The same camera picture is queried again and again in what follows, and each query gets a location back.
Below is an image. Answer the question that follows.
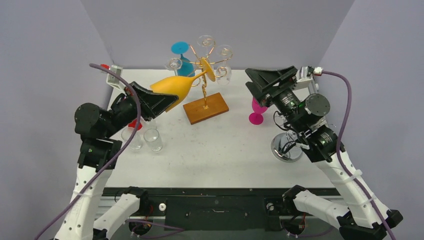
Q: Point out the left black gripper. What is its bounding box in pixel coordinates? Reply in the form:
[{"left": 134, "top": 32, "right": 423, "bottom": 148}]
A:
[{"left": 104, "top": 81, "right": 179, "bottom": 138}]

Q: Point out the red plastic wine glass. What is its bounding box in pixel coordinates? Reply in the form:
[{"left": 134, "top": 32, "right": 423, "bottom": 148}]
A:
[{"left": 127, "top": 119, "right": 143, "bottom": 131}]

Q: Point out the clear glass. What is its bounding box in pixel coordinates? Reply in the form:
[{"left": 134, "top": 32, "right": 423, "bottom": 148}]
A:
[
  {"left": 121, "top": 127, "right": 143, "bottom": 151},
  {"left": 164, "top": 57, "right": 183, "bottom": 72},
  {"left": 143, "top": 128, "right": 163, "bottom": 152},
  {"left": 197, "top": 35, "right": 216, "bottom": 48},
  {"left": 215, "top": 45, "right": 233, "bottom": 86},
  {"left": 143, "top": 119, "right": 157, "bottom": 130}
]

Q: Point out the yellow plastic wine glass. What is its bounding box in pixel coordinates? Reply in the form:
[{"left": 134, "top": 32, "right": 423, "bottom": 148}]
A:
[{"left": 150, "top": 57, "right": 216, "bottom": 112}]

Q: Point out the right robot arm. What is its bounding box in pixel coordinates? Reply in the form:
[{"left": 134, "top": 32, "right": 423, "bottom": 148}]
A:
[{"left": 245, "top": 66, "right": 403, "bottom": 240}]

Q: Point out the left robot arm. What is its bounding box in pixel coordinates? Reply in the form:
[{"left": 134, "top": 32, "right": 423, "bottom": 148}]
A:
[{"left": 54, "top": 82, "right": 180, "bottom": 240}]

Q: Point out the pink plastic wine glass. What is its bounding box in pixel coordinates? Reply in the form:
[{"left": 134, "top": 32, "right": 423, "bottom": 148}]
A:
[{"left": 248, "top": 97, "right": 268, "bottom": 125}]

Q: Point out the blue plastic wine glass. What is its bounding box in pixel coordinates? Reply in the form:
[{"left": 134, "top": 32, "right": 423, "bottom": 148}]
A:
[{"left": 171, "top": 41, "right": 195, "bottom": 77}]

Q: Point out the clear glass on gold rack back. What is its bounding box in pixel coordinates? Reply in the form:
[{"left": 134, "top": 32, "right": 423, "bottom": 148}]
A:
[{"left": 197, "top": 35, "right": 216, "bottom": 48}]

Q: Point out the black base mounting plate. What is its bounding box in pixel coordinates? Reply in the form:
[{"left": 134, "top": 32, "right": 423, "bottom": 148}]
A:
[{"left": 99, "top": 187, "right": 345, "bottom": 232}]

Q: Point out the gold wire glass rack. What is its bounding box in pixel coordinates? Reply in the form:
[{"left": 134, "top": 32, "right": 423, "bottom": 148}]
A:
[{"left": 183, "top": 42, "right": 229, "bottom": 125}]

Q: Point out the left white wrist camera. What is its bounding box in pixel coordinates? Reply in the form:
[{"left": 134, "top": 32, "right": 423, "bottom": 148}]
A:
[{"left": 100, "top": 64, "right": 126, "bottom": 92}]

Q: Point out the chrome wire glass rack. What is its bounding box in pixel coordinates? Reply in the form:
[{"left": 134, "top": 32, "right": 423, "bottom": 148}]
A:
[{"left": 270, "top": 112, "right": 337, "bottom": 163}]

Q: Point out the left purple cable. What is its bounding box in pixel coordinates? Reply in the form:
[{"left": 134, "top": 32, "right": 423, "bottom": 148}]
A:
[{"left": 33, "top": 62, "right": 186, "bottom": 240}]

